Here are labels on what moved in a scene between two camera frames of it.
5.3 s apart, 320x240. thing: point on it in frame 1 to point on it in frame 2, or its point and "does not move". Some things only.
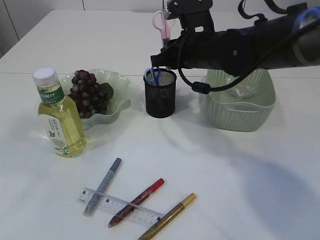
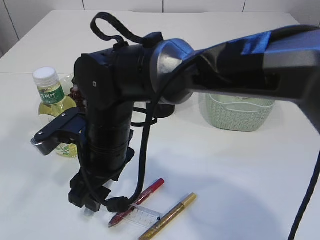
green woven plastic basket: [245, 106] does not move
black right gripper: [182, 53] to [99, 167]
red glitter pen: [141, 198] does not move
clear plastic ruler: [119, 207] does not move
